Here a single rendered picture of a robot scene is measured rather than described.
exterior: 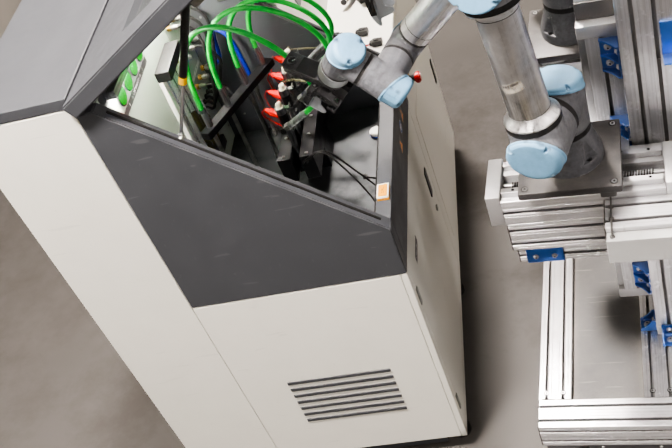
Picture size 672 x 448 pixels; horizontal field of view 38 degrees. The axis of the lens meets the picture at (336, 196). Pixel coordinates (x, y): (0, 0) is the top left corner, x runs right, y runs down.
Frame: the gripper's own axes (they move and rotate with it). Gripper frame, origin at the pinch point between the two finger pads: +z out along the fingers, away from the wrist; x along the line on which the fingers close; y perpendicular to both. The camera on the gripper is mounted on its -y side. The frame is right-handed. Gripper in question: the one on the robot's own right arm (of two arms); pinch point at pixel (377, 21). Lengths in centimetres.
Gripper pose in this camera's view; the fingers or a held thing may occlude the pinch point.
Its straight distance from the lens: 252.2
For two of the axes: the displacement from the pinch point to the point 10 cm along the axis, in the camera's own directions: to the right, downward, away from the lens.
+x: 0.6, -6.8, 7.3
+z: 2.9, 7.1, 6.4
